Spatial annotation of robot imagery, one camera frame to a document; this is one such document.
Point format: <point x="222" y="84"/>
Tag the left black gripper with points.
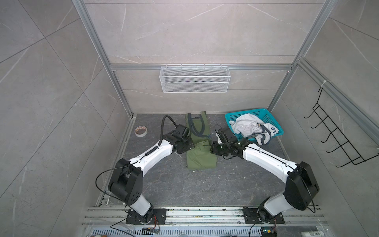
<point x="191" y="144"/>

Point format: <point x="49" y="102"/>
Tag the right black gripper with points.
<point x="213" y="149"/>

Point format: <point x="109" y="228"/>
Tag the green tank top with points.
<point x="200" y="156"/>

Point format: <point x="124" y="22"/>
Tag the teal plastic basket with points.
<point x="263" y="114"/>

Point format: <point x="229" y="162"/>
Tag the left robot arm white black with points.
<point x="126" y="182"/>

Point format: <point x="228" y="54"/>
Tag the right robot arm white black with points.
<point x="300" y="183"/>

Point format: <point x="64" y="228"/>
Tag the white navy tank top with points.
<point x="250" y="126"/>

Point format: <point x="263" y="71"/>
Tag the tape roll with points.
<point x="141" y="131"/>

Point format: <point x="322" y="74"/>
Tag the white bottle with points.
<point x="313" y="234"/>

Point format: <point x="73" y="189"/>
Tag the white wire mesh shelf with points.
<point x="195" y="79"/>

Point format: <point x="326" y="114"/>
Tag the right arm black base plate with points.
<point x="259" y="216"/>

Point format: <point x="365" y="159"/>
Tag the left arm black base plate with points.
<point x="153" y="216"/>

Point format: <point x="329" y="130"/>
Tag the black wire hook rack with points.
<point x="335" y="132"/>

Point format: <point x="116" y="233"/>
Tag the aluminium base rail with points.
<point x="207" y="221"/>

